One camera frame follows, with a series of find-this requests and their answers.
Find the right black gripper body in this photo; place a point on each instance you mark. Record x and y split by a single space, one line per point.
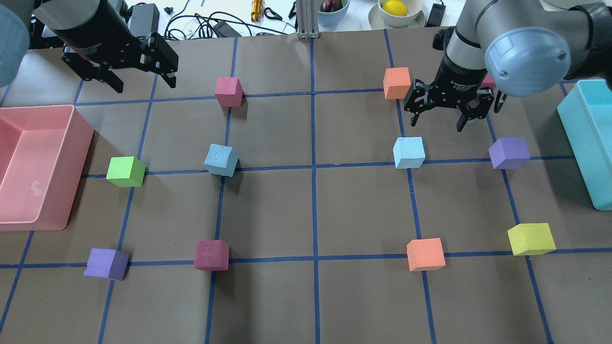
457 77

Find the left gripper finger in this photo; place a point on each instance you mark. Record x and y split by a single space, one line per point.
170 78
107 76

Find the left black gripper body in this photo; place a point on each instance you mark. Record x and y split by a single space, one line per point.
90 29

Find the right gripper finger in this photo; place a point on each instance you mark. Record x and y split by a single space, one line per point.
415 111
463 120

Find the light blue block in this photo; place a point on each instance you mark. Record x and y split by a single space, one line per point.
409 152

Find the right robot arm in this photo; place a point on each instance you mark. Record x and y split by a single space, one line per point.
523 47

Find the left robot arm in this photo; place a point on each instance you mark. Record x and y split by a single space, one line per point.
56 15

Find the pink block right near desk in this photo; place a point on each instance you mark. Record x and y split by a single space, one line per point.
488 81

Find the pink block desk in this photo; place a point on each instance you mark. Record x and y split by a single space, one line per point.
229 92
488 81

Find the orange block near desk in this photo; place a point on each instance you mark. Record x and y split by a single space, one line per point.
396 83

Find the black power brick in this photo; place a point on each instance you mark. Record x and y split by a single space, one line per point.
143 20

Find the purple block right side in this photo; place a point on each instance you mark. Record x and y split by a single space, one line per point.
509 153

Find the purple block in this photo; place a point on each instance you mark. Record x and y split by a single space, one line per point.
509 153
106 264

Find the pink block left near desk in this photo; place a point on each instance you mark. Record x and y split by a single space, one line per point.
229 92

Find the black power adapter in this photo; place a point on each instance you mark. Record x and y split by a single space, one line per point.
436 15

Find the beige bowl with lemon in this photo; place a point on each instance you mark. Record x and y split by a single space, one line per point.
379 19

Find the pink plastic tray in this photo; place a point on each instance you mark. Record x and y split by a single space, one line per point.
43 150

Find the green block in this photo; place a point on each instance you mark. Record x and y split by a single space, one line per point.
126 172

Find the yellow lemon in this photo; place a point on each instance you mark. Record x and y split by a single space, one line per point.
396 8

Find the yellow tool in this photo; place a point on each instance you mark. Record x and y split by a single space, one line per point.
256 10

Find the cyan plastic tray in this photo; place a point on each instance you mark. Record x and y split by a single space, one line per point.
586 115

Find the scissors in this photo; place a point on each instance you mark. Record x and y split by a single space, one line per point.
270 14

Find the blue bowl with fruit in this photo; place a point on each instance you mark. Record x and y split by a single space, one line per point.
331 12

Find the orange block near base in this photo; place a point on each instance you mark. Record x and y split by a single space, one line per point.
425 255

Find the yellow block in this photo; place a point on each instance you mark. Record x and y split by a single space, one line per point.
531 239

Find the dark pink block near base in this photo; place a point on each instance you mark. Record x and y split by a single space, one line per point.
212 255

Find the purple block left side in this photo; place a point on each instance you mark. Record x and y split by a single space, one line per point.
106 264

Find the aluminium frame post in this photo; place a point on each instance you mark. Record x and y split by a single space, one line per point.
307 19

